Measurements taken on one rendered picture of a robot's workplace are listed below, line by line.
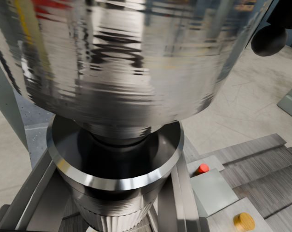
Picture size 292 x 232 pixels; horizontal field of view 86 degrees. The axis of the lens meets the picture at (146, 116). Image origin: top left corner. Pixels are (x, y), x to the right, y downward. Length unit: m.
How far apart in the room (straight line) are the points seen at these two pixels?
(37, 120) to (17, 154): 1.24
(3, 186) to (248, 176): 1.52
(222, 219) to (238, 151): 0.30
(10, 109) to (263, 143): 0.77
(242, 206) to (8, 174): 1.54
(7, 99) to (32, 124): 0.09
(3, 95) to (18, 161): 1.18
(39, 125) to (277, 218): 0.62
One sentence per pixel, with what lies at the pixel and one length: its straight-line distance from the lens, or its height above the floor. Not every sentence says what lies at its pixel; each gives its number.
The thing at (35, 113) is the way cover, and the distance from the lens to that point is 0.49.
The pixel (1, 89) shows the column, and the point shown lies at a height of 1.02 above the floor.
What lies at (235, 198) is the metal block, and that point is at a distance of 0.29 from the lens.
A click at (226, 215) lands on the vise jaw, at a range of 0.32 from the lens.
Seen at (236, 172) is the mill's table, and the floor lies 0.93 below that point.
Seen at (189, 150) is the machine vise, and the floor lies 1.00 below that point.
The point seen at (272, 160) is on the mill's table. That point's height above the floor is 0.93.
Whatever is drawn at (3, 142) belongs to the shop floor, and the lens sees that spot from 1.85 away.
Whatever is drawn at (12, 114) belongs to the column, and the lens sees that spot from 0.58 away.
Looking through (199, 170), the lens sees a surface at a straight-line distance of 0.30.
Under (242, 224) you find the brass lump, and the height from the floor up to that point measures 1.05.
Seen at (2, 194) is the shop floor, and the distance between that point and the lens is 1.58.
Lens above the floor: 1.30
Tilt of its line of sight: 44 degrees down
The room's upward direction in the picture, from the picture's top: 12 degrees clockwise
